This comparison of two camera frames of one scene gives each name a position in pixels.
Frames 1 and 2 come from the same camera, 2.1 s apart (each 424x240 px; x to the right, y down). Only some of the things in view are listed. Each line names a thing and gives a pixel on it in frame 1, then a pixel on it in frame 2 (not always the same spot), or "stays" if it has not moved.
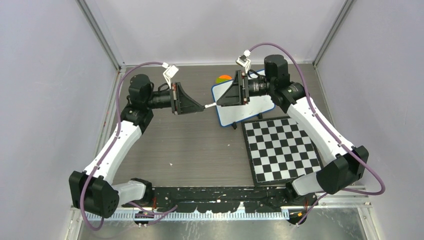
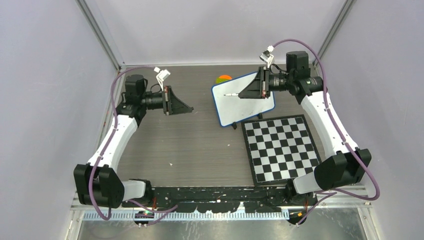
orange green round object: [222, 78] stays
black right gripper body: [245, 88] → [266, 74]
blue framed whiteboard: [230, 115] stays
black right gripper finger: [233, 95] → [256, 89]
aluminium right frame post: [346, 5] stays
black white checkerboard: [277, 149] stays
